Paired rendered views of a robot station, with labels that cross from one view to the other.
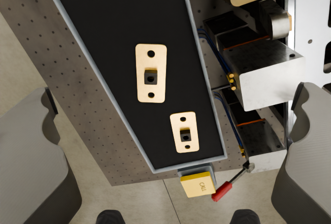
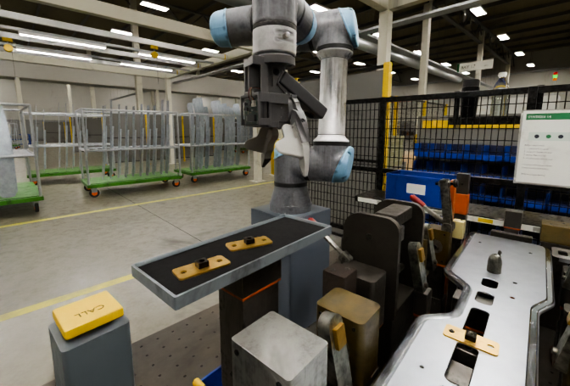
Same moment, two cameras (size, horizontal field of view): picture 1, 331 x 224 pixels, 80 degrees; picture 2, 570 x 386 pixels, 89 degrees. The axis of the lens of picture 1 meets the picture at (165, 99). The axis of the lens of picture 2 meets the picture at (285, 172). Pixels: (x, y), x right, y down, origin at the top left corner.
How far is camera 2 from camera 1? 0.57 m
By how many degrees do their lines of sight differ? 98
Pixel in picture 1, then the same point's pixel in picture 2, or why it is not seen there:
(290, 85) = (292, 355)
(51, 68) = (136, 354)
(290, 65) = (310, 338)
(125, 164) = not seen: outside the picture
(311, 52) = not seen: outside the picture
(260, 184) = not seen: outside the picture
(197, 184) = (97, 304)
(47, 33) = (182, 343)
